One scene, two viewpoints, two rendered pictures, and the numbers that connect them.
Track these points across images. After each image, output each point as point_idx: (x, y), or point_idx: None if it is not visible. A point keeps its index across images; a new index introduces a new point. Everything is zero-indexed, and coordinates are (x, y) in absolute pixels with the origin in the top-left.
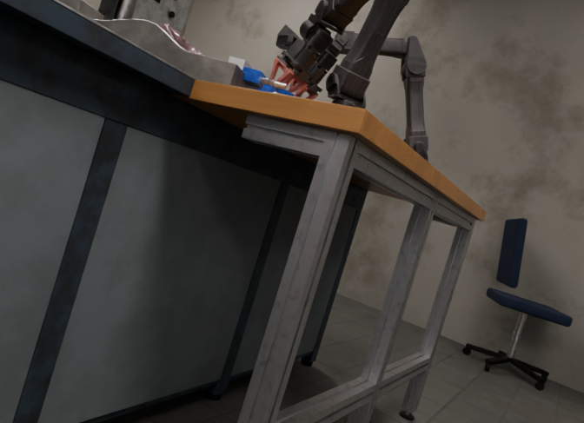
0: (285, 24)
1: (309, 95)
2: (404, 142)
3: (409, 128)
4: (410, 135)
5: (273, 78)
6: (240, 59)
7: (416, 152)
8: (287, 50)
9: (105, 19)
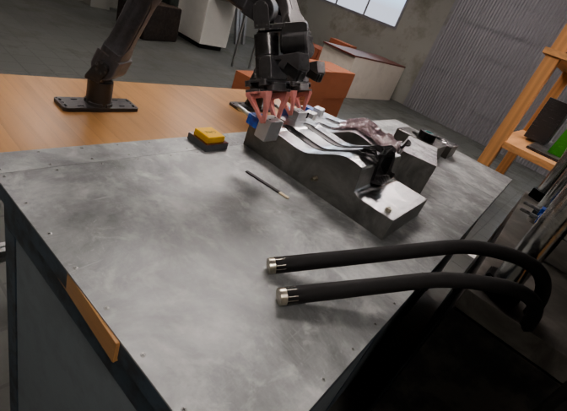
0: (324, 62)
1: (255, 100)
2: (118, 67)
3: (132, 51)
4: (129, 59)
5: (303, 106)
6: (320, 106)
7: (224, 88)
8: (308, 81)
9: (409, 143)
